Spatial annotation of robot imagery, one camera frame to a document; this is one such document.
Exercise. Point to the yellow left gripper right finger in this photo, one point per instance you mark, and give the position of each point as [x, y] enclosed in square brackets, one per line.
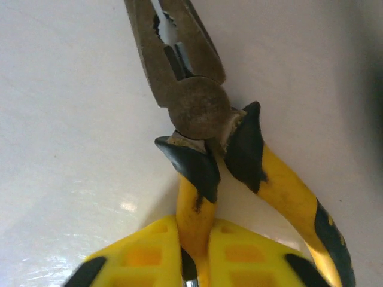
[245, 260]

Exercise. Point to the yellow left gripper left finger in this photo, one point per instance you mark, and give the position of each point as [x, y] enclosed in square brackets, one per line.
[140, 260]

